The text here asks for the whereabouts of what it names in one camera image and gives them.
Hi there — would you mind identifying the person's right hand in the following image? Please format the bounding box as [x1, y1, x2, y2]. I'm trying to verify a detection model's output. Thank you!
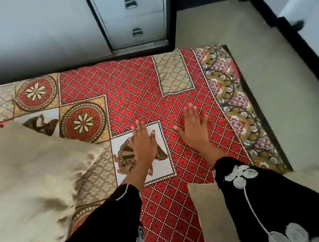
[173, 103, 212, 153]

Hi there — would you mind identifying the beige pillow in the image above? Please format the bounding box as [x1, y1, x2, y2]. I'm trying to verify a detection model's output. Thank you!
[0, 121, 105, 242]

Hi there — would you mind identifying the person's left hand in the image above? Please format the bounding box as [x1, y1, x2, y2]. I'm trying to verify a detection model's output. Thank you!
[127, 120, 158, 170]

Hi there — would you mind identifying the person's left forearm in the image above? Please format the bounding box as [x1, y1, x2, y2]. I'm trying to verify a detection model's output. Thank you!
[121, 162, 153, 194]

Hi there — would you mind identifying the round door stopper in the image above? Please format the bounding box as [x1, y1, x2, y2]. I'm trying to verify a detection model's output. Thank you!
[290, 20, 306, 32]

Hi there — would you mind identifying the red patterned bedsheet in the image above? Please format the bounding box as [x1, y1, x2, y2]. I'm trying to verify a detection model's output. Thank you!
[0, 44, 293, 242]

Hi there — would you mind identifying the white wardrobe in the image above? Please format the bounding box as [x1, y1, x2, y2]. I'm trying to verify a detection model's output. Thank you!
[0, 0, 172, 83]

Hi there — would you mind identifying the person's right forearm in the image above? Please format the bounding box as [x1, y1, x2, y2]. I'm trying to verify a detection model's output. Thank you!
[199, 143, 229, 169]

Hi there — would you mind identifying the black floral blouse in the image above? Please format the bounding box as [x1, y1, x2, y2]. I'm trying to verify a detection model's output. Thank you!
[66, 156, 319, 242]

